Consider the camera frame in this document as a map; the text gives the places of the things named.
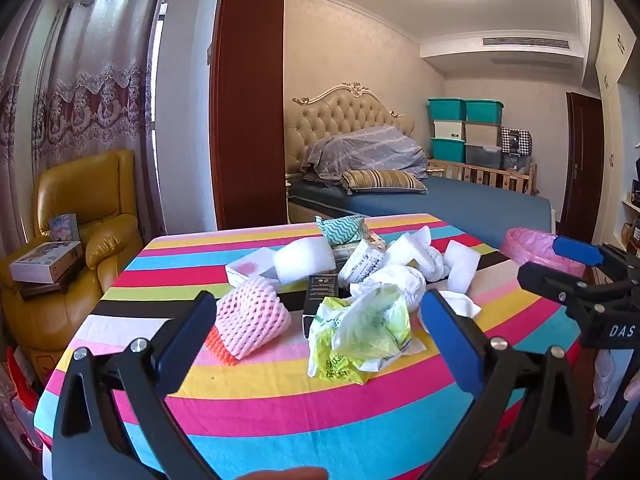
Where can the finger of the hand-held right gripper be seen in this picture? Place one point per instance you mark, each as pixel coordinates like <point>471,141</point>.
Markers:
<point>545,277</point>
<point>577,250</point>

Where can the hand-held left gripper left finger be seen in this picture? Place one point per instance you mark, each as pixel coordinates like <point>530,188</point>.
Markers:
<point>187,345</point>

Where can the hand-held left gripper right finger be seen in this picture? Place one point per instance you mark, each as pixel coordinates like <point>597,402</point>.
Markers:
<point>450,345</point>

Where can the pink plastic trash bag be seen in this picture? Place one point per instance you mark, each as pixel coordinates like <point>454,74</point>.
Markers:
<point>530,247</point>

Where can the white paper towel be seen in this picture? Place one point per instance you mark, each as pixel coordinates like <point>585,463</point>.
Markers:
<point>460,304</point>
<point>417,255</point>

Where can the white box with pink print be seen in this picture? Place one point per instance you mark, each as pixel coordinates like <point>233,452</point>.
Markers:
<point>247,270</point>

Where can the beige orange paper carton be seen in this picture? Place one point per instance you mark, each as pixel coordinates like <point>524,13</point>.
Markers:
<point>362,260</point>

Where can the black cardboard box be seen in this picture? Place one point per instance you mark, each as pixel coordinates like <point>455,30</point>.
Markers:
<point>322,290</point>

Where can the person's left hand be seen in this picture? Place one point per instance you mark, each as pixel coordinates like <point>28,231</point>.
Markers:
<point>285,475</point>

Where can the red foam fruit net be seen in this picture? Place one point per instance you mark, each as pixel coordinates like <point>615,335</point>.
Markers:
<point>220,350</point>

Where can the pale slipper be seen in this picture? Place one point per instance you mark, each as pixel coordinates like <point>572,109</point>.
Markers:
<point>610,375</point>

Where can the pink foam fruit net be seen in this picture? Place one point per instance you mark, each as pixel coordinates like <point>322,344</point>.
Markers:
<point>250,317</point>

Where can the white crumpled plastic bags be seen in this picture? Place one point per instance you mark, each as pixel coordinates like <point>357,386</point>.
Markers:
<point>395,285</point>

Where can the green white plastic bag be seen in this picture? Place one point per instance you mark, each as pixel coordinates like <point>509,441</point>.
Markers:
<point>365,335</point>

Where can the dark wooden door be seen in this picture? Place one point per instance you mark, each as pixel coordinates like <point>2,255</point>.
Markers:
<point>582,160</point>

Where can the bed with blue sheet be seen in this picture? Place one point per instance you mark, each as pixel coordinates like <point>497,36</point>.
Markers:
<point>475,210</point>

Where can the striped colourful tablecloth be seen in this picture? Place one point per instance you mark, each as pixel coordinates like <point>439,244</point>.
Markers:
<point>280,405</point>

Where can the black white checked bag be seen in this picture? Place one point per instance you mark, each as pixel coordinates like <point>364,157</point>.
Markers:
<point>516,145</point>

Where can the grey clear storage box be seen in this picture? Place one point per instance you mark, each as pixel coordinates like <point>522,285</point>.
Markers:
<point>483,156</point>

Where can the dark wooden tray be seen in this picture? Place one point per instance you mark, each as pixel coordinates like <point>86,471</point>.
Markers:
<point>50,290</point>

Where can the beige storage box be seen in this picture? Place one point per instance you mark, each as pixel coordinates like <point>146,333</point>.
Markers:
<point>482,134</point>

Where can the teal wavy patterned cloth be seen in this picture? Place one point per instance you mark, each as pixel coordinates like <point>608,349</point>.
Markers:
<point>342,230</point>

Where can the teal storage box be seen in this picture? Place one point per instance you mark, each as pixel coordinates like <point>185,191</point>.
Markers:
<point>446,110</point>
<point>448,149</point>
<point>484,111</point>

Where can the flat white cardboard box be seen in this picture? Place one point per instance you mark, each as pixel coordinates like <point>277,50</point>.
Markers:
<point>45,260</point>

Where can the red bag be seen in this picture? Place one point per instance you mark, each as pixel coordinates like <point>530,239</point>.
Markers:
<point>25,395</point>

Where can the small colourful upright box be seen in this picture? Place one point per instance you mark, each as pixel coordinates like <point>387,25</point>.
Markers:
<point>64,227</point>

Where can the yellow leather armchair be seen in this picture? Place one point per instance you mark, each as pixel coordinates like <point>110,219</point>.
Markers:
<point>100,195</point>

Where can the white storage box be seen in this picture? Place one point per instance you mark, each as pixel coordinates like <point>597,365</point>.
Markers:
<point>449,130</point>

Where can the striped gold pillow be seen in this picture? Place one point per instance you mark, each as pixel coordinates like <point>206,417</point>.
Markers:
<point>385,181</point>

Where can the white wardrobe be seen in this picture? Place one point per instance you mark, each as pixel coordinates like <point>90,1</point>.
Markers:
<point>617,60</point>

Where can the grey striped duvet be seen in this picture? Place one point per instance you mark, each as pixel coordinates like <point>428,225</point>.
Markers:
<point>365,152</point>

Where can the air conditioner vent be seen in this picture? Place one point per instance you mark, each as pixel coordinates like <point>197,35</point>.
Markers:
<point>525,43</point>

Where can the beige tufted headboard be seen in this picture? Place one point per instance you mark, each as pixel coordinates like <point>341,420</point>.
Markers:
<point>345,110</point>

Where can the red brown wooden panel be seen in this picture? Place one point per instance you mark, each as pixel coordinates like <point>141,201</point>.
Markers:
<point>247,85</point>

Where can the pink lace curtain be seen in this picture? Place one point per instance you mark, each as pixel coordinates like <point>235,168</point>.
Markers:
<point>95,85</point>

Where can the wall shelf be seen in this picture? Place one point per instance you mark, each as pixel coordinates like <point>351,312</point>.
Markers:
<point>632,220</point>

